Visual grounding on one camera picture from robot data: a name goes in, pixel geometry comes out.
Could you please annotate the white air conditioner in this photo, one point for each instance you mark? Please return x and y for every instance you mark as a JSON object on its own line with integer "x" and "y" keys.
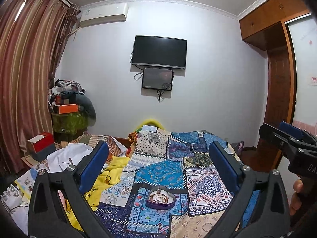
{"x": 104, "y": 14}

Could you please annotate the yellow printed cloth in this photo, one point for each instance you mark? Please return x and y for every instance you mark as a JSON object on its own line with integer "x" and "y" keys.
{"x": 108, "y": 178}

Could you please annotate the brown wooden wardrobe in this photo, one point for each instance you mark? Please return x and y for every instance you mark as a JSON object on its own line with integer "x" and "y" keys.
{"x": 263, "y": 25}

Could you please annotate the blue patchwork bed cover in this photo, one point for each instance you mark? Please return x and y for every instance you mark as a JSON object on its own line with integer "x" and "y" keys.
{"x": 179, "y": 161}

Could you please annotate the orange box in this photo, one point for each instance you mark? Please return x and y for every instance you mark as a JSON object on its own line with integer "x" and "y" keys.
{"x": 68, "y": 108}

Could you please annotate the red white box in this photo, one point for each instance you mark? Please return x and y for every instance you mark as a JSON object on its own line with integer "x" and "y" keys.
{"x": 40, "y": 142}

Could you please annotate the large black wall television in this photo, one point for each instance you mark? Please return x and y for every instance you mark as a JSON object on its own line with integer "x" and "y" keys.
{"x": 157, "y": 51}

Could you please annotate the person's right hand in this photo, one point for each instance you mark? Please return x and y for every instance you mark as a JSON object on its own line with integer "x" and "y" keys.
{"x": 295, "y": 202}

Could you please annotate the pile of clothes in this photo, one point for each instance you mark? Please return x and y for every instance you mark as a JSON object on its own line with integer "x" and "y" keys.
{"x": 67, "y": 92}

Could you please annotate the white cloth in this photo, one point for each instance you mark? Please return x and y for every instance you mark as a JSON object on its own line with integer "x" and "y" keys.
{"x": 59, "y": 160}

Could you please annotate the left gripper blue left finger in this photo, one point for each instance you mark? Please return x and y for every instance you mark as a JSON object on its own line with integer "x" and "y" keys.
{"x": 90, "y": 166}

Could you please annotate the small wall monitor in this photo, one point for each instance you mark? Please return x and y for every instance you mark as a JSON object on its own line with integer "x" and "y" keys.
{"x": 157, "y": 79}

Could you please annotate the striped orange brown pillow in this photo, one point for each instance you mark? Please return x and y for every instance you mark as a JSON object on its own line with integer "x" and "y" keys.
{"x": 115, "y": 147}

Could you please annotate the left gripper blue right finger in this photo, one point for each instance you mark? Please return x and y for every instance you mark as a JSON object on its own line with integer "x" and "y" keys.
{"x": 227, "y": 167}

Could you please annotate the striped brown curtain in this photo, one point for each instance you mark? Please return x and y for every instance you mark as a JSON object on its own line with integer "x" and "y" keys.
{"x": 34, "y": 34}

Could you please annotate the green patterned covered stand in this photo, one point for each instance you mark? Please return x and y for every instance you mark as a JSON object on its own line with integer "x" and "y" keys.
{"x": 69, "y": 123}

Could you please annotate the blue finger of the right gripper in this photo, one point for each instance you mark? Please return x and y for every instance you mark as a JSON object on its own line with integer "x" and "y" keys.
{"x": 281, "y": 140}
{"x": 295, "y": 132}

